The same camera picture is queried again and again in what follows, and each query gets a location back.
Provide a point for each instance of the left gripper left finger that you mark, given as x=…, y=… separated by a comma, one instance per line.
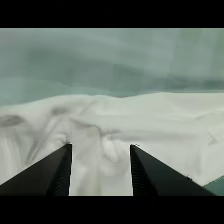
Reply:
x=50, y=176

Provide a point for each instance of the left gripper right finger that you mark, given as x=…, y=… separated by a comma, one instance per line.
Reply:
x=153, y=176

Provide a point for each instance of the white T-shirt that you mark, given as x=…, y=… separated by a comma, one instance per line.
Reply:
x=160, y=126

